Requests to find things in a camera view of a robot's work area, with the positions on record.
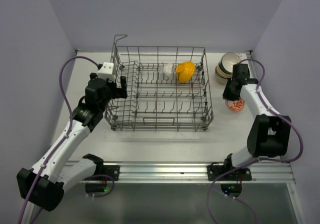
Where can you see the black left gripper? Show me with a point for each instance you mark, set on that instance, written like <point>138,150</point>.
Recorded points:
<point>118,92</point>

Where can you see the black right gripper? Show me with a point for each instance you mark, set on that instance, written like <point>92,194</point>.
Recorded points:
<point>226,95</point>

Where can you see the beige speckled bowl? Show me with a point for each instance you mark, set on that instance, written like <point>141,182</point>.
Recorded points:
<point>221,80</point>

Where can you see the beige bowl olive drawing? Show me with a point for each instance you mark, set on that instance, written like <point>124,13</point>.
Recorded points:
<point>217,74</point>

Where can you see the teal and white bowl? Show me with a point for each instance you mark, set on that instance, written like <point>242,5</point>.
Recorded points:
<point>228,60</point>

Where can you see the cream bowl bird drawing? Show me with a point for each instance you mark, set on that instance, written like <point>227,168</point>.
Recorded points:
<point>223,71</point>

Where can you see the white bowl orange pattern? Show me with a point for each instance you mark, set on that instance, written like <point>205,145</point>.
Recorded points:
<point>235,106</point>

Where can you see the small white bowl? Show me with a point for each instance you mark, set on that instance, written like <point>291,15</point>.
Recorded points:
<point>166,69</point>

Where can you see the yellow ribbed bowl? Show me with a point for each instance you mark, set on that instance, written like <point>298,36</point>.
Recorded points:
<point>185,71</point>

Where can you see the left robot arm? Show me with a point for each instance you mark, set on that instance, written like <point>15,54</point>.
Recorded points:
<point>43,184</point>

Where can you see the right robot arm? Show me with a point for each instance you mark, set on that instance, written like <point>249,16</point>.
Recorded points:
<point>238,159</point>

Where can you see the aluminium side rail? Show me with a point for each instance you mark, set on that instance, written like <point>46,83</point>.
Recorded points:
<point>268,136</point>

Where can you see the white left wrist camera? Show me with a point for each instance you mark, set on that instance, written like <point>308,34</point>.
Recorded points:
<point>107,71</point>

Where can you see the grey wire dish rack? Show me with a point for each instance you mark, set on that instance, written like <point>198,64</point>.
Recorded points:
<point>155,101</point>

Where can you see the aluminium front rail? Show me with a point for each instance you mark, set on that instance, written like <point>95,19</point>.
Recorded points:
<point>198,173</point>

